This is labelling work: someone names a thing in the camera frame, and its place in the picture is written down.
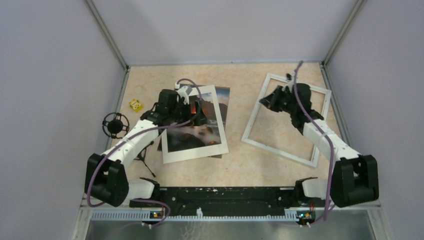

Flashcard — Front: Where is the black microphone on tripod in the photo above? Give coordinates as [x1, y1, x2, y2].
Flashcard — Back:
[102, 112, 159, 168]

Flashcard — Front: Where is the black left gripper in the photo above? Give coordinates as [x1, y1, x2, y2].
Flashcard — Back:
[168, 99, 210, 126]

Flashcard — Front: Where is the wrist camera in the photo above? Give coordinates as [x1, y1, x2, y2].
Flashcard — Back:
[286, 73, 294, 92]
[174, 83, 192, 105]

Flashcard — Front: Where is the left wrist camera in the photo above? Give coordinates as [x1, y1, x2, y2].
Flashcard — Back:
[174, 83, 192, 105]

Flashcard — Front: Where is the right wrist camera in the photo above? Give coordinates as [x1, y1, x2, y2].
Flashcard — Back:
[286, 73, 294, 92]

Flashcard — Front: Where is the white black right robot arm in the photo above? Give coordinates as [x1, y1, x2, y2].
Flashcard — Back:
[259, 83, 380, 208]

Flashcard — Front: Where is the white matted landscape photo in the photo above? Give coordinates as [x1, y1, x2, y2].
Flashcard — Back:
[160, 84, 230, 165]

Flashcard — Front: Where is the yellow small block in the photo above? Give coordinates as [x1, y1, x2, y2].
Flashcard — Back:
[129, 99, 144, 113]

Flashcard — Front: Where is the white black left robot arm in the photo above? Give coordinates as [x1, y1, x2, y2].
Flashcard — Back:
[84, 85, 200, 207]

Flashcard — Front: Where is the white picture frame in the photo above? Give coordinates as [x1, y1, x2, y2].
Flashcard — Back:
[241, 72, 332, 169]

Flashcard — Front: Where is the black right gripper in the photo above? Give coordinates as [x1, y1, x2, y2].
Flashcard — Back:
[259, 85, 297, 115]

